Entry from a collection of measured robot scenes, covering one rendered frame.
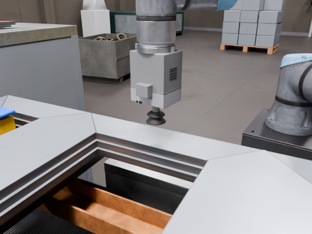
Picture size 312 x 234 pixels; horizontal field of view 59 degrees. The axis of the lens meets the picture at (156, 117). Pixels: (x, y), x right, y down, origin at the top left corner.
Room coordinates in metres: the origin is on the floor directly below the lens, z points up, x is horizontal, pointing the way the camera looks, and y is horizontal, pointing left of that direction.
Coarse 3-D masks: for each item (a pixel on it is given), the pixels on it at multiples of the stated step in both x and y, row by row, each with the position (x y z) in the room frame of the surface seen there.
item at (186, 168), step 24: (24, 120) 0.67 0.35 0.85; (96, 144) 0.55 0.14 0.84; (120, 144) 0.53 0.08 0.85; (48, 168) 0.44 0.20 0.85; (72, 168) 0.47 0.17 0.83; (144, 168) 0.49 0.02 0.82; (168, 168) 0.47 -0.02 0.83; (192, 168) 0.45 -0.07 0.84; (0, 192) 0.35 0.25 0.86; (24, 192) 0.38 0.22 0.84; (0, 216) 0.33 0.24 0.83
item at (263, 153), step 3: (261, 150) 0.48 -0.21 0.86; (264, 150) 0.48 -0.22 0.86; (249, 153) 0.47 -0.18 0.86; (252, 153) 0.47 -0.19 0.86; (255, 153) 0.47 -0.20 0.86; (258, 153) 0.47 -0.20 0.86; (261, 153) 0.47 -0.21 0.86; (264, 153) 0.47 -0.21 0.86; (267, 153) 0.47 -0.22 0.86; (264, 156) 0.46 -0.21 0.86; (267, 156) 0.46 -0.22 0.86; (270, 156) 0.46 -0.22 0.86; (273, 156) 0.46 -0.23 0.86; (276, 159) 0.45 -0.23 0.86
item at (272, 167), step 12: (228, 156) 0.46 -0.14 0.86; (240, 156) 0.46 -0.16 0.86; (252, 156) 0.46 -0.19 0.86; (240, 168) 0.42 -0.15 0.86; (252, 168) 0.42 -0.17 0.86; (264, 168) 0.42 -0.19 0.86; (276, 168) 0.42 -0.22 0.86; (288, 168) 0.42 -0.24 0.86; (288, 180) 0.38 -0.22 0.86; (300, 180) 0.38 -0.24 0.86
